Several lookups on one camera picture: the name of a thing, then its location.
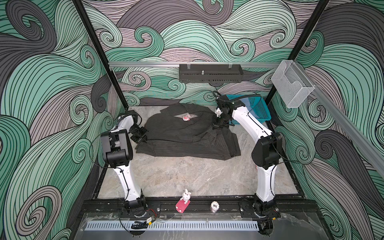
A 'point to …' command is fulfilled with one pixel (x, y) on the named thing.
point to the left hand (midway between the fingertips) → (147, 138)
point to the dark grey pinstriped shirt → (187, 129)
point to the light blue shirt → (245, 100)
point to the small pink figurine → (186, 117)
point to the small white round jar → (214, 206)
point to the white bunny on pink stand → (182, 205)
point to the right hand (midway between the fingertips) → (213, 127)
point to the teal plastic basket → (255, 106)
